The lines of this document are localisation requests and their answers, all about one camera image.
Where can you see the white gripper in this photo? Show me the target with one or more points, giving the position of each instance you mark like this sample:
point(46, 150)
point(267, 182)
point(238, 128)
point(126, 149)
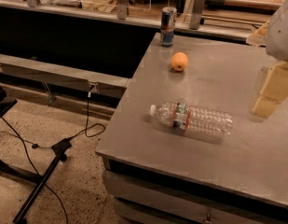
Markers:
point(281, 34)

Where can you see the clear plastic water bottle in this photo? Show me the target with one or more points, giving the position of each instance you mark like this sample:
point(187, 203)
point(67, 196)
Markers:
point(192, 118)

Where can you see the orange fruit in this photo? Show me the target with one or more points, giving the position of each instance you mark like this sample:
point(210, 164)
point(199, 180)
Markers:
point(179, 61)

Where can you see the silver blue energy drink can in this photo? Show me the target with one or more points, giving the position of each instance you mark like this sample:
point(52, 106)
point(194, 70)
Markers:
point(168, 19)

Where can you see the grey table drawer front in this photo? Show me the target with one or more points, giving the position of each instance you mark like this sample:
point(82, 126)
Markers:
point(150, 203)

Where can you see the grey metal post right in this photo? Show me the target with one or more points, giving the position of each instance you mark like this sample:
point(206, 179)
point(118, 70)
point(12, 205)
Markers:
point(197, 8)

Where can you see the grey metal rail beam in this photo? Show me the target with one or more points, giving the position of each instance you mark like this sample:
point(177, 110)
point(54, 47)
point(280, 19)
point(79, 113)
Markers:
point(68, 77)

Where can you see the grey metal post middle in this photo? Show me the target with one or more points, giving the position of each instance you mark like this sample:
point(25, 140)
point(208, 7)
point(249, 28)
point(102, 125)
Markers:
point(122, 9)

